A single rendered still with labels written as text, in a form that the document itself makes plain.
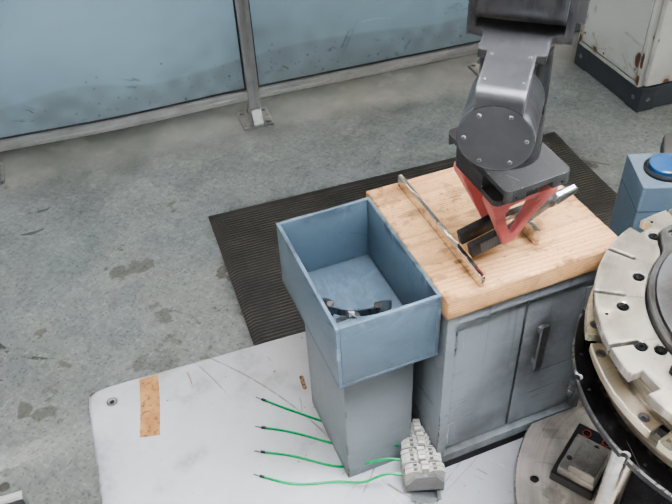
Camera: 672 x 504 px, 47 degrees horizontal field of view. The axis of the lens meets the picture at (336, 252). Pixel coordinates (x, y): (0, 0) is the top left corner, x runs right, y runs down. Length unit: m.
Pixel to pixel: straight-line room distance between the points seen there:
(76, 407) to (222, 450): 1.17
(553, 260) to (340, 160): 2.04
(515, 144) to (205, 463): 0.57
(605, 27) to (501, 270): 2.53
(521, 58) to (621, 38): 2.59
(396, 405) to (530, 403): 0.17
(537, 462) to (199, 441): 0.41
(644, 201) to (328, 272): 0.38
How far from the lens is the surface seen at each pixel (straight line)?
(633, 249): 0.76
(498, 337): 0.81
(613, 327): 0.68
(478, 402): 0.89
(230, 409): 1.01
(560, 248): 0.79
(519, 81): 0.56
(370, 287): 0.84
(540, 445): 0.95
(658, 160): 0.98
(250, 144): 2.89
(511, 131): 0.56
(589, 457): 0.91
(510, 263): 0.76
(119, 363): 2.17
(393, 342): 0.74
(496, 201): 0.67
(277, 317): 2.17
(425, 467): 0.89
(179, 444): 0.99
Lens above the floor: 1.57
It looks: 41 degrees down
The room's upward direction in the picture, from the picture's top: 3 degrees counter-clockwise
